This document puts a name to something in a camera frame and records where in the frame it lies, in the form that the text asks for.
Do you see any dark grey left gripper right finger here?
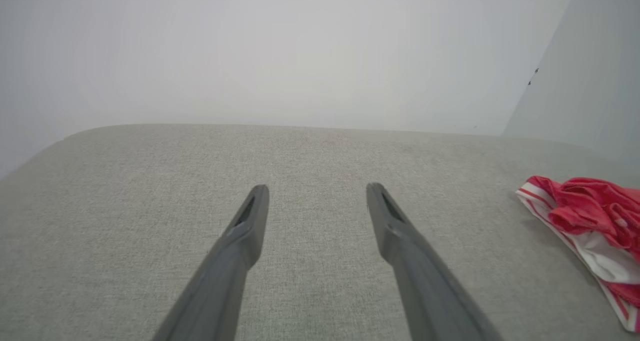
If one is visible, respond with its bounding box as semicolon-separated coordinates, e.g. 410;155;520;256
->
366;182;504;341

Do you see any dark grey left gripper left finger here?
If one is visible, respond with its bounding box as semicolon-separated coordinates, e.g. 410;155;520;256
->
152;184;270;341

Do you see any red and white sports jersey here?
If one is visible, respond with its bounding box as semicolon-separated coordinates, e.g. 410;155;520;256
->
516;175;640;334

